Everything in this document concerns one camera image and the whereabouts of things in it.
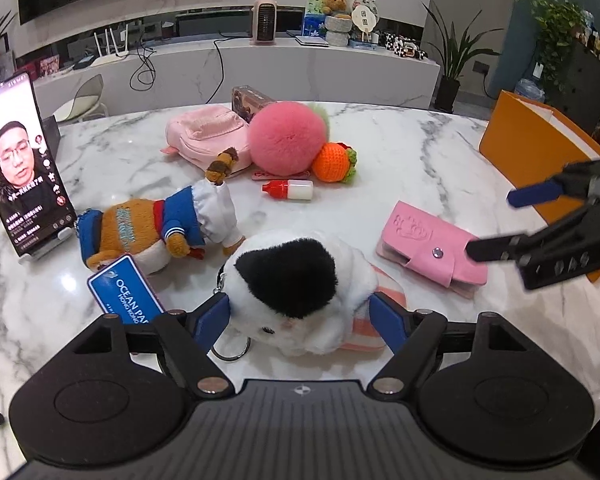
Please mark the pink snap key wallet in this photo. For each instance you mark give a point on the pink snap key wallet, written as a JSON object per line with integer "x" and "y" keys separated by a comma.
{"x": 425, "y": 240}

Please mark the pink fluffy ball plush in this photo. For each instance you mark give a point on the pink fluffy ball plush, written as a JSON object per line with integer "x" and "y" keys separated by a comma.
{"x": 285, "y": 135}

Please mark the dark cabinet with ivy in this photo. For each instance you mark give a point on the dark cabinet with ivy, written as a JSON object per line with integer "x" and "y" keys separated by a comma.
{"x": 560, "y": 35}

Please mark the pink striped cloth pouch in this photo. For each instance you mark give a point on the pink striped cloth pouch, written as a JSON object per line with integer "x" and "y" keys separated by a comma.
{"x": 390, "y": 290}

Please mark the white router with antennas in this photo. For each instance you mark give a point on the white router with antennas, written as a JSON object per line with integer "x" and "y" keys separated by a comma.
{"x": 111, "y": 55}

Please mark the white chair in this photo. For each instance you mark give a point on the white chair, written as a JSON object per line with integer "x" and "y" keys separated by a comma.
{"x": 85, "y": 97}

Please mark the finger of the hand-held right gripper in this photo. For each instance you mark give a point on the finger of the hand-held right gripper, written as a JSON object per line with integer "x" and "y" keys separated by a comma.
{"x": 535, "y": 195}
{"x": 555, "y": 255}

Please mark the grey drawer cabinet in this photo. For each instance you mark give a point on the grey drawer cabinet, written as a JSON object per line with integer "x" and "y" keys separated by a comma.
{"x": 587, "y": 90}

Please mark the tall leafy plant black pot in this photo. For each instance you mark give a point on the tall leafy plant black pot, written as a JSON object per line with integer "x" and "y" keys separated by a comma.
{"x": 452, "y": 60}

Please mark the blue water jug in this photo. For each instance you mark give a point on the blue water jug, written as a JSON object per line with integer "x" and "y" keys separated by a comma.
{"x": 529, "y": 91}

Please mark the brown teddy bear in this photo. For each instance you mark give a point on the brown teddy bear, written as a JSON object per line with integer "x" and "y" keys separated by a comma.
{"x": 336, "y": 5}

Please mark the white laptop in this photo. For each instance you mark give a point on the white laptop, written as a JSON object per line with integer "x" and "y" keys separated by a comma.
{"x": 311, "y": 41}

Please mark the blue rectangular tag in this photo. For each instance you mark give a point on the blue rectangular tag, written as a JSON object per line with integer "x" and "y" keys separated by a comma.
{"x": 122, "y": 287}

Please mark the brown plush dog blue jacket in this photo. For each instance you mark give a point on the brown plush dog blue jacket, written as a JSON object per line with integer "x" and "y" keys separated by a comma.
{"x": 145, "y": 220}

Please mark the white phone stand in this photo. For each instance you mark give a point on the white phone stand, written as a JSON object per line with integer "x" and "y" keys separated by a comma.
{"x": 55, "y": 247}

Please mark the green landscape painting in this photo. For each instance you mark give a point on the green landscape painting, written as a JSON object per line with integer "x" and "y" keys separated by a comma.
{"x": 312, "y": 12}

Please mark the orange crocheted fruit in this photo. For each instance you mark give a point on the orange crocheted fruit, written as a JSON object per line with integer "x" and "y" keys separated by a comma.
{"x": 330, "y": 162}

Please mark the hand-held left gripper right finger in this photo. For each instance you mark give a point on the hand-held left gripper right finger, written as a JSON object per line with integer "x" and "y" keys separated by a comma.
{"x": 387, "y": 322}

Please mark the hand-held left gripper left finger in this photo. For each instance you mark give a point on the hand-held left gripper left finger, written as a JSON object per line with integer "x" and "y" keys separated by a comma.
{"x": 213, "y": 322}

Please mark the black and white plush cat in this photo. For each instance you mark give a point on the black and white plush cat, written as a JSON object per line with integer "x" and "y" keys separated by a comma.
{"x": 290, "y": 280}

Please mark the smartphone with lit screen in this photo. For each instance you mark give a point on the smartphone with lit screen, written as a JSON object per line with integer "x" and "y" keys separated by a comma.
{"x": 22, "y": 170}

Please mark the white bottle red cap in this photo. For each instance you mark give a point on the white bottle red cap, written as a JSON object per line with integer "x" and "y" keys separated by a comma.
{"x": 297, "y": 191}

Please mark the orange cardboard box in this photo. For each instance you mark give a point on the orange cardboard box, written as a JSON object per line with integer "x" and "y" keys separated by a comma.
{"x": 525, "y": 145}

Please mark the black and white checkered toy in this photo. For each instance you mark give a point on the black and white checkered toy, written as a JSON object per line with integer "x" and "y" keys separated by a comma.
{"x": 405, "y": 46}

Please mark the pink mini backpack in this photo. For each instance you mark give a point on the pink mini backpack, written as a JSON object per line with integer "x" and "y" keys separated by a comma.
{"x": 205, "y": 130}

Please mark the round white paper fan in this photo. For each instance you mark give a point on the round white paper fan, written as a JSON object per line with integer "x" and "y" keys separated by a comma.
{"x": 364, "y": 17}

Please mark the brown printed box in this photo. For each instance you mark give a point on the brown printed box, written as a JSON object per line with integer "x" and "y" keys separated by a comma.
{"x": 245, "y": 100}

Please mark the white marble media console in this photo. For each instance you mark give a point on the white marble media console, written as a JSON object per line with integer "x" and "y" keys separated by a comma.
{"x": 300, "y": 70}

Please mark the pink space heater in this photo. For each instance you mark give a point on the pink space heater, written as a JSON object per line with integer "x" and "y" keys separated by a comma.
{"x": 267, "y": 22}

